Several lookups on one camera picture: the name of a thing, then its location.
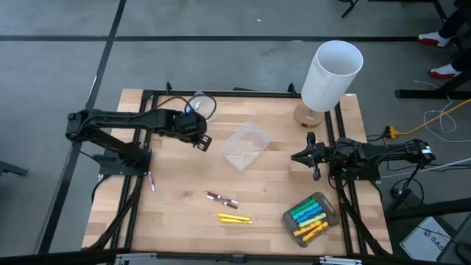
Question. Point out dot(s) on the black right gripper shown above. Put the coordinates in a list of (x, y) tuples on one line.
[(315, 154)]

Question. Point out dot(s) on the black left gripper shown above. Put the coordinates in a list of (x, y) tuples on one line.
[(187, 125)]

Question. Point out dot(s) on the blue Expo whiteboard marker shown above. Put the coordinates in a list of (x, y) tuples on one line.
[(194, 106)]

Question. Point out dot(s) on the dark green highlighter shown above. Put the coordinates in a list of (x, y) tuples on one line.
[(302, 207)]

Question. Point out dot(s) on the teal highlighter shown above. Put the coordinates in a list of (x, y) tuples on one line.
[(306, 211)]

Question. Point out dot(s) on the magenta cap whiteboard marker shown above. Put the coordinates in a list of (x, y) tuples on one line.
[(221, 197)]

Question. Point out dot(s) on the blue highlighter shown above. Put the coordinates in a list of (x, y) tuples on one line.
[(310, 214)]

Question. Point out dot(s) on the brown cap whiteboard marker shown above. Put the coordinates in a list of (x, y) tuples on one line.
[(222, 202)]

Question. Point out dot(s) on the light green Sharpie highlighter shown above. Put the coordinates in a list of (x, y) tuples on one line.
[(312, 219)]

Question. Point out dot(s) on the orange highlighter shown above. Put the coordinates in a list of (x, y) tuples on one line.
[(315, 232)]

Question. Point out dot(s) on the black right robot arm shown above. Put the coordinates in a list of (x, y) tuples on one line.
[(386, 152)]

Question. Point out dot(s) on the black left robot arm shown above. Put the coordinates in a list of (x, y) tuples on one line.
[(121, 119)]

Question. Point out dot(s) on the clear plastic container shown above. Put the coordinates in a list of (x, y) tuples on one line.
[(206, 105), (246, 146)]

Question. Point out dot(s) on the pink thin marker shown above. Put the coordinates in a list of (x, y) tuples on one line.
[(151, 181)]

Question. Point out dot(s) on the grey plastic tray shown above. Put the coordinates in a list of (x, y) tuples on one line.
[(333, 217)]

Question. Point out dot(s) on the yellow highlighter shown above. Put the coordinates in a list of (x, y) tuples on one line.
[(233, 216), (235, 221)]

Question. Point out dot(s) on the white shade wooden base lamp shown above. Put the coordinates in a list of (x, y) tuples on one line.
[(331, 73)]

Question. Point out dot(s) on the black crossbar with silver brackets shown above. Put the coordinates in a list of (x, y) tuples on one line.
[(235, 259)]

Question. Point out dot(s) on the black desk foot bar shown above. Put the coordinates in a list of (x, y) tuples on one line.
[(423, 211)]

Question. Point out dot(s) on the white cardboard box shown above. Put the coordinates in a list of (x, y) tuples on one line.
[(423, 243)]

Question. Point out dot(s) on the office chair base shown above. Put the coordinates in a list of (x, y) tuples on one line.
[(349, 8)]

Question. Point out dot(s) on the person's leg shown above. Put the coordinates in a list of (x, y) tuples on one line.
[(461, 62), (454, 18)]

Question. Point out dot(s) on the black furniture foot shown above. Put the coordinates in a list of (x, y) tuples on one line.
[(11, 168)]

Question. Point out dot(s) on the black frame clamp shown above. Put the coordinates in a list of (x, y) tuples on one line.
[(291, 88), (168, 87)]

